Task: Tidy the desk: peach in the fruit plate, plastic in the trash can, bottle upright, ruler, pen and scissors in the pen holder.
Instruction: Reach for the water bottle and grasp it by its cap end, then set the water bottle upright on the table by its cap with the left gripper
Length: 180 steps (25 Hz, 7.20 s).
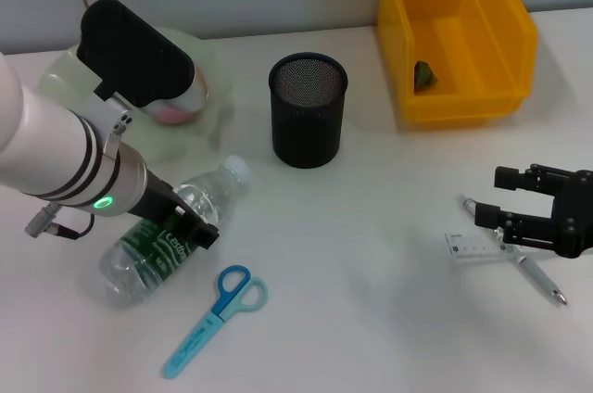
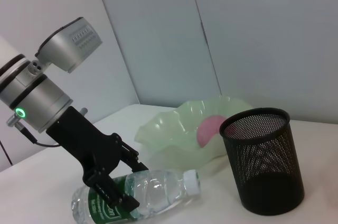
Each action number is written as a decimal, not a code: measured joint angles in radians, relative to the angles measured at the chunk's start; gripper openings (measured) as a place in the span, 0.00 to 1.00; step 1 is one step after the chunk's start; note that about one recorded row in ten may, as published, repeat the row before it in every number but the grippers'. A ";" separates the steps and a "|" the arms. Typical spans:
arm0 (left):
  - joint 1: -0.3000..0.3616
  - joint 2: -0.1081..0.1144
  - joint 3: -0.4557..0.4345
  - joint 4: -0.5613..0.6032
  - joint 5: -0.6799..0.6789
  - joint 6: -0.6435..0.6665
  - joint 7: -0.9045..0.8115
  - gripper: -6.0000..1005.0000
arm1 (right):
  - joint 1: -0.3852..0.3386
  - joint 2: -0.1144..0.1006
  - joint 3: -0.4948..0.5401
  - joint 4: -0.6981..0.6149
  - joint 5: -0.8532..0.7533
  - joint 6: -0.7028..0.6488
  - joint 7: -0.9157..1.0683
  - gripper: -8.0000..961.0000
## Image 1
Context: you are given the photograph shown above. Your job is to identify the blue capped scissors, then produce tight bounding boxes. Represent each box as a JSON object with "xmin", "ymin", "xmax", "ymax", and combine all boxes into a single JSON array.
[{"xmin": 160, "ymin": 264, "xmax": 270, "ymax": 380}]

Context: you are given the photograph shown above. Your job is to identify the grey ballpoint pen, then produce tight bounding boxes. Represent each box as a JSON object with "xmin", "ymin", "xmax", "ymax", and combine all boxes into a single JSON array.
[{"xmin": 458, "ymin": 193, "xmax": 569, "ymax": 306}]

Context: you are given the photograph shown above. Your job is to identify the clear plastic ruler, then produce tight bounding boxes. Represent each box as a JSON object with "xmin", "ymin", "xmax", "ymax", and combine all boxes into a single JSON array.
[{"xmin": 443, "ymin": 230, "xmax": 530, "ymax": 265}]

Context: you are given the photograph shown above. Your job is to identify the yellow plastic bin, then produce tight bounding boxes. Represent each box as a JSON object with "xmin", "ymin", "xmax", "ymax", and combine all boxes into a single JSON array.
[{"xmin": 375, "ymin": 0, "xmax": 539, "ymax": 124}]

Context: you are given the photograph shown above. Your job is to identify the green plastic scrap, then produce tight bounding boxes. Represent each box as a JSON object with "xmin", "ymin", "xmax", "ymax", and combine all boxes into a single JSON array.
[{"xmin": 413, "ymin": 60, "xmax": 439, "ymax": 91}]

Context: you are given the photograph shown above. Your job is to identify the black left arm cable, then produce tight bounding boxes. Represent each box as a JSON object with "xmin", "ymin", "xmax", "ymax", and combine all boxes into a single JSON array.
[{"xmin": 24, "ymin": 204, "xmax": 96, "ymax": 242}]

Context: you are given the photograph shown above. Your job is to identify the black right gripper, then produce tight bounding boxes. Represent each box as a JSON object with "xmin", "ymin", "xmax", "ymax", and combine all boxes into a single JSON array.
[{"xmin": 473, "ymin": 163, "xmax": 593, "ymax": 260}]

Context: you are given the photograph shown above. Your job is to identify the black mesh pen cup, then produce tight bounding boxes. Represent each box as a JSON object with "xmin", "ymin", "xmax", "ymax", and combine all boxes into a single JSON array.
[{"xmin": 267, "ymin": 52, "xmax": 349, "ymax": 170}]

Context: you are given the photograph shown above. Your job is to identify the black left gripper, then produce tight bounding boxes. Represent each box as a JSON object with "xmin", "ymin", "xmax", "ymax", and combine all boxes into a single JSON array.
[{"xmin": 124, "ymin": 170, "xmax": 221, "ymax": 251}]

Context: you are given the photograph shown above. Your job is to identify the pink peach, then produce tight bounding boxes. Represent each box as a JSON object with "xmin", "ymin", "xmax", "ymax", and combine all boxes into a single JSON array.
[{"xmin": 154, "ymin": 107, "xmax": 198, "ymax": 126}]

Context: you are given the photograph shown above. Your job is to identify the translucent green fruit plate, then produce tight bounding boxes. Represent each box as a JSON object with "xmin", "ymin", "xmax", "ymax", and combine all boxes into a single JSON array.
[{"xmin": 36, "ymin": 26, "xmax": 235, "ymax": 163}]

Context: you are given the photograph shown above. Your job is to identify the clear green-label water bottle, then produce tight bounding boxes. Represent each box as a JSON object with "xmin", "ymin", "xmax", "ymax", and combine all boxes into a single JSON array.
[{"xmin": 99, "ymin": 155, "xmax": 252, "ymax": 309}]

